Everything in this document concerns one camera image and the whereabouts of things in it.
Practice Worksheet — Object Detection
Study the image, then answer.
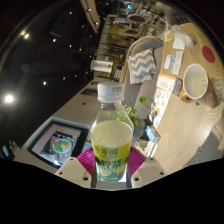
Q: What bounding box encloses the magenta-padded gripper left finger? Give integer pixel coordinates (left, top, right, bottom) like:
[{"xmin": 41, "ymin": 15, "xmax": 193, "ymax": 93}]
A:
[{"xmin": 54, "ymin": 146, "xmax": 98, "ymax": 189}]

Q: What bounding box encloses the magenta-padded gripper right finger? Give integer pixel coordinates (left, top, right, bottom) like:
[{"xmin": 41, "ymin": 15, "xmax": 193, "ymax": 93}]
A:
[{"xmin": 126, "ymin": 146, "xmax": 168, "ymax": 189}]

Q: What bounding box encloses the green tea drink bottle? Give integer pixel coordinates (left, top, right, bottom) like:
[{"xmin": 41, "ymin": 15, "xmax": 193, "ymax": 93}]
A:
[{"xmin": 89, "ymin": 82, "xmax": 134, "ymax": 184}]

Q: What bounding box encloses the small light blue box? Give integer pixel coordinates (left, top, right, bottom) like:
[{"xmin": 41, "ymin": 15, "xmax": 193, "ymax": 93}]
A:
[{"xmin": 145, "ymin": 125, "xmax": 162, "ymax": 144}]

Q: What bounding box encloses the green potted plant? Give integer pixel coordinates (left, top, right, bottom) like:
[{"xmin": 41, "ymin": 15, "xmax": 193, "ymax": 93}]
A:
[{"xmin": 113, "ymin": 95, "xmax": 148, "ymax": 138}]

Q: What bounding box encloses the white printed booklet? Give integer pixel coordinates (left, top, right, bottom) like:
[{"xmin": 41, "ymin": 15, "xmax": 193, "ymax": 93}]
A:
[{"xmin": 148, "ymin": 88, "xmax": 174, "ymax": 129}]

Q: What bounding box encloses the grey curved sofa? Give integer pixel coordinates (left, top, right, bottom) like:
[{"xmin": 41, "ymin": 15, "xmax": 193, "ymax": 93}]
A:
[{"xmin": 119, "ymin": 34, "xmax": 166, "ymax": 121}]

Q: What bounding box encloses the white orange-edged box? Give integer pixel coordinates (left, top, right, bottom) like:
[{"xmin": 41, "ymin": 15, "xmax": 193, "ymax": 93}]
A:
[{"xmin": 154, "ymin": 73, "xmax": 183, "ymax": 98}]

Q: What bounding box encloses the group of ceiling spotlights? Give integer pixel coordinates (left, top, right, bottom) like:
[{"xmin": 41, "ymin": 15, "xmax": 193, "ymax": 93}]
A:
[{"xmin": 3, "ymin": 9, "xmax": 98, "ymax": 104}]

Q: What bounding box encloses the brown mug with white lettering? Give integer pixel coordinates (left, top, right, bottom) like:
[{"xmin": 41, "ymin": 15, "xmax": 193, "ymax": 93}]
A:
[{"xmin": 178, "ymin": 63, "xmax": 216, "ymax": 108}]

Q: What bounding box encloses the grey white chevron cushion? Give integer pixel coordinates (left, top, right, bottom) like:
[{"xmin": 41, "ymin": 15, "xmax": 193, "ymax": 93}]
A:
[{"xmin": 127, "ymin": 48, "xmax": 157, "ymax": 85}]

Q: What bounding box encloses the blue and white card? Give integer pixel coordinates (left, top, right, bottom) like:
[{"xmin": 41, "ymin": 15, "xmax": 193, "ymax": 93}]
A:
[{"xmin": 163, "ymin": 54, "xmax": 175, "ymax": 71}]

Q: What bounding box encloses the white paper leaflet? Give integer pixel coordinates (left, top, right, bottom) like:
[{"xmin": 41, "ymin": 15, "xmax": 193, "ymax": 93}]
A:
[{"xmin": 171, "ymin": 49, "xmax": 185, "ymax": 76}]

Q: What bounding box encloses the yellow table sign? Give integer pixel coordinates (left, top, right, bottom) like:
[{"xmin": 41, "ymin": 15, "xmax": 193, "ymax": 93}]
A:
[{"xmin": 164, "ymin": 31, "xmax": 173, "ymax": 43}]

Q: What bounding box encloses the clear plastic cup with straw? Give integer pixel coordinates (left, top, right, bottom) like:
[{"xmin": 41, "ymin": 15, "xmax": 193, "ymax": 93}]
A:
[{"xmin": 170, "ymin": 23, "xmax": 198, "ymax": 49}]

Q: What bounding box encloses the group of dining chairs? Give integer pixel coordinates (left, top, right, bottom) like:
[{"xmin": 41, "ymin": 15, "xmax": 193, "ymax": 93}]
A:
[{"xmin": 123, "ymin": 0, "xmax": 168, "ymax": 38}]

